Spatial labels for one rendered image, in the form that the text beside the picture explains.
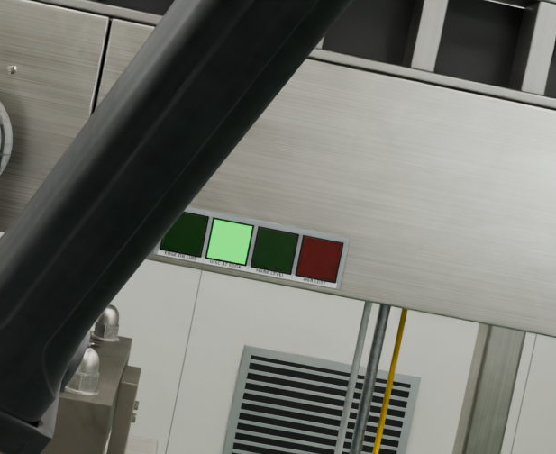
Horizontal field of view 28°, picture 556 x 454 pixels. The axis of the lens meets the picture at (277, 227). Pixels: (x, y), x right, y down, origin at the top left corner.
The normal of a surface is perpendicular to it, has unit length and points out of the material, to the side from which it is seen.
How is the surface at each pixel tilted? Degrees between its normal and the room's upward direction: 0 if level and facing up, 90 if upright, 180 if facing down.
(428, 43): 90
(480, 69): 90
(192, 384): 90
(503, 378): 90
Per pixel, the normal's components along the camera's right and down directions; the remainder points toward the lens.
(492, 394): 0.07, 0.07
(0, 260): -0.76, -0.50
